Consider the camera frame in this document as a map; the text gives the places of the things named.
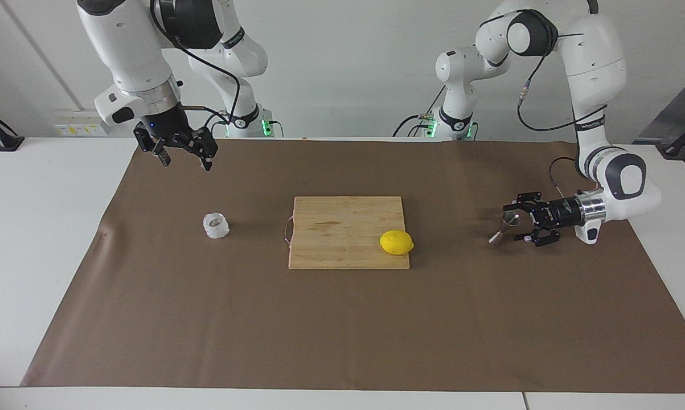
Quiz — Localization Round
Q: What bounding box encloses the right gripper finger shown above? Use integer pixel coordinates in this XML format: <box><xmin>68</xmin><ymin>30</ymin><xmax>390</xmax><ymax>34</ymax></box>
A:
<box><xmin>174</xmin><ymin>128</ymin><xmax>219</xmax><ymax>171</ymax></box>
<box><xmin>134</xmin><ymin>125</ymin><xmax>172</xmax><ymax>167</ymax></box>

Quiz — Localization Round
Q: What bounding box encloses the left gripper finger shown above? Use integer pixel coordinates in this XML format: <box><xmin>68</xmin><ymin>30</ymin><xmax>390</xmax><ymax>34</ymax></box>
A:
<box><xmin>513</xmin><ymin>223</ymin><xmax>560</xmax><ymax>247</ymax></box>
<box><xmin>503</xmin><ymin>192</ymin><xmax>551</xmax><ymax>217</ymax></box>

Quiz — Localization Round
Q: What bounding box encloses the steel cocktail jigger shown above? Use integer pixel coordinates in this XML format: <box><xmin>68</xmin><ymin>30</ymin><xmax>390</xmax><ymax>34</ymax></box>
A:
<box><xmin>489</xmin><ymin>211</ymin><xmax>520</xmax><ymax>246</ymax></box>

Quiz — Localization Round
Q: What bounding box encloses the clear textured glass cup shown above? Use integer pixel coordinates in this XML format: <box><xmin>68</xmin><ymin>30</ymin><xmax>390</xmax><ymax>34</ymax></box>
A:
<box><xmin>203</xmin><ymin>212</ymin><xmax>230</xmax><ymax>240</ymax></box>

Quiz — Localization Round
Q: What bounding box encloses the black clamp stand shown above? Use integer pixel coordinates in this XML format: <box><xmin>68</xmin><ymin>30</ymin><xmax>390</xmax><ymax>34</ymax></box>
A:
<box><xmin>660</xmin><ymin>114</ymin><xmax>685</xmax><ymax>160</ymax></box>
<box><xmin>0</xmin><ymin>105</ymin><xmax>25</xmax><ymax>152</ymax></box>

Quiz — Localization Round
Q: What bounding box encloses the yellow lemon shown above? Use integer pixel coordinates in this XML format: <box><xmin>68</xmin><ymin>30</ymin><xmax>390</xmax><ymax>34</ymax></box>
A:
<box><xmin>379</xmin><ymin>230</ymin><xmax>415</xmax><ymax>256</ymax></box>

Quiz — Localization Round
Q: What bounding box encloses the wooden cutting board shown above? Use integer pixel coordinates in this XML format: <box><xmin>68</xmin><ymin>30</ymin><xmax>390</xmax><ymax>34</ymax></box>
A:
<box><xmin>284</xmin><ymin>196</ymin><xmax>411</xmax><ymax>270</ymax></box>

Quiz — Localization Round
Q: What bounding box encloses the brown table mat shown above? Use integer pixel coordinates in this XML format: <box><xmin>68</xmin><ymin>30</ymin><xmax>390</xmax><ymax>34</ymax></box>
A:
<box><xmin>20</xmin><ymin>138</ymin><xmax>685</xmax><ymax>393</ymax></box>

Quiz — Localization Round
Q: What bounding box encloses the black right arm base cable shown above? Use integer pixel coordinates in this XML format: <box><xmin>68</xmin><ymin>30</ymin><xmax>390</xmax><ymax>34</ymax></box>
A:
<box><xmin>203</xmin><ymin>111</ymin><xmax>230</xmax><ymax>139</ymax></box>

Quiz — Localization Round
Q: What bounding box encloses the black arm base cable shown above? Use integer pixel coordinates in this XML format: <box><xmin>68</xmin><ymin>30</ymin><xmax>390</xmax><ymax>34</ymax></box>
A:
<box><xmin>203</xmin><ymin>111</ymin><xmax>230</xmax><ymax>139</ymax></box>
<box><xmin>392</xmin><ymin>91</ymin><xmax>446</xmax><ymax>138</ymax></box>

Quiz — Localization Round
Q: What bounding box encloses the black left arm gripper cable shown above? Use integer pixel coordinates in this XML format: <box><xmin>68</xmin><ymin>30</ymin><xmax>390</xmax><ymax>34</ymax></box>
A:
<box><xmin>516</xmin><ymin>23</ymin><xmax>608</xmax><ymax>200</ymax></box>

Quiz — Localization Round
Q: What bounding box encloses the white wall power outlet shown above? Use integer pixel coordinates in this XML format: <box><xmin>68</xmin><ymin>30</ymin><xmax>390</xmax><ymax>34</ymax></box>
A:
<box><xmin>54</xmin><ymin>110</ymin><xmax>106</xmax><ymax>137</ymax></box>

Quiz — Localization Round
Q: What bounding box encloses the black left arm base cable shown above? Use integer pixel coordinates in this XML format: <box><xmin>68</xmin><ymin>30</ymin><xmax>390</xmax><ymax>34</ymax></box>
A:
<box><xmin>392</xmin><ymin>91</ymin><xmax>446</xmax><ymax>138</ymax></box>

